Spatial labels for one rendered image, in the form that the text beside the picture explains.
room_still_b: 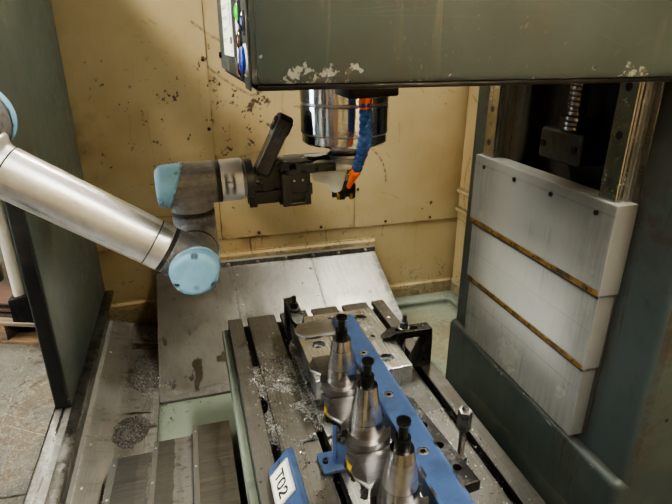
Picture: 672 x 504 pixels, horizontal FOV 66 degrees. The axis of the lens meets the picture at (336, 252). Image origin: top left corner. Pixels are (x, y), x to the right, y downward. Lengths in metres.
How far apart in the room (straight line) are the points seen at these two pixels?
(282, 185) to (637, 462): 0.86
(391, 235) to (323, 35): 1.67
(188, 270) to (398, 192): 1.48
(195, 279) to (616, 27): 0.68
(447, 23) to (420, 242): 1.69
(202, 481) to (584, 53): 1.12
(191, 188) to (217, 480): 0.70
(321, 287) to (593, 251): 1.21
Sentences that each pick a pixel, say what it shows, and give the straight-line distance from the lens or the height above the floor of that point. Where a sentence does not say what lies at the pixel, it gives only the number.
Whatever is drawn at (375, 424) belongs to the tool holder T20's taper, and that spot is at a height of 1.25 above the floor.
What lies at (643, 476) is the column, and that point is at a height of 0.89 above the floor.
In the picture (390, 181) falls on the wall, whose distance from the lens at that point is 2.15.
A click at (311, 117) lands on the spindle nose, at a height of 1.56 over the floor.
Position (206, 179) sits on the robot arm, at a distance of 0.92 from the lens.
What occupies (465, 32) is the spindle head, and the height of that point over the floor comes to 1.69.
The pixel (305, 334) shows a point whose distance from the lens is 0.90.
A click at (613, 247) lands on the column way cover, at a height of 1.34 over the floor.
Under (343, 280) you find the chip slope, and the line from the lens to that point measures 2.08.
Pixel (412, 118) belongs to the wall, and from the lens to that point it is 2.14.
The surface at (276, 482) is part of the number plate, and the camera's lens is 1.05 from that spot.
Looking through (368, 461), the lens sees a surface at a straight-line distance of 0.66.
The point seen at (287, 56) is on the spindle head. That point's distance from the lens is 0.62.
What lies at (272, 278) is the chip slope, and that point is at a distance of 2.06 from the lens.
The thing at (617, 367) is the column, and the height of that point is 1.10.
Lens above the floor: 1.68
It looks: 22 degrees down
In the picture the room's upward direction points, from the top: straight up
